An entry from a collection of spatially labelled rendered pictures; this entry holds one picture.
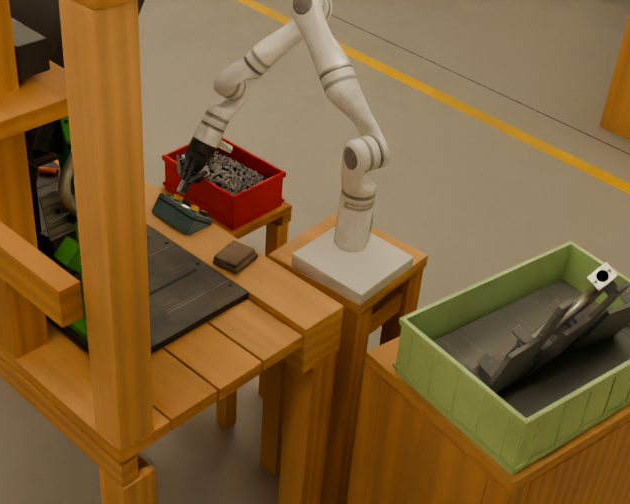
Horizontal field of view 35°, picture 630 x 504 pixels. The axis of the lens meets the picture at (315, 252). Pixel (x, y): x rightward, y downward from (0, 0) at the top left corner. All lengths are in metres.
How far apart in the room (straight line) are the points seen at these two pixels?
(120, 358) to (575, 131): 3.85
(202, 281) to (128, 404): 0.57
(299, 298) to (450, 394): 0.46
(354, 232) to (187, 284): 0.47
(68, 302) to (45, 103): 0.38
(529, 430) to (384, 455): 0.56
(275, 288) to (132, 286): 0.71
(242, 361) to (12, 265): 0.61
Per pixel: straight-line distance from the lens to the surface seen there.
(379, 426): 2.63
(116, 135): 1.71
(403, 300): 2.83
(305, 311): 2.47
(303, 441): 2.74
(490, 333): 2.57
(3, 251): 2.07
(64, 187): 2.51
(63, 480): 3.30
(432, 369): 2.36
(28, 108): 1.99
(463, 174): 4.89
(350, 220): 2.64
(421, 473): 2.57
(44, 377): 2.34
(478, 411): 2.30
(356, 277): 2.62
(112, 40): 1.64
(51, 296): 1.97
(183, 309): 2.46
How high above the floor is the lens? 2.46
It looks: 36 degrees down
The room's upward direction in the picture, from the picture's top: 5 degrees clockwise
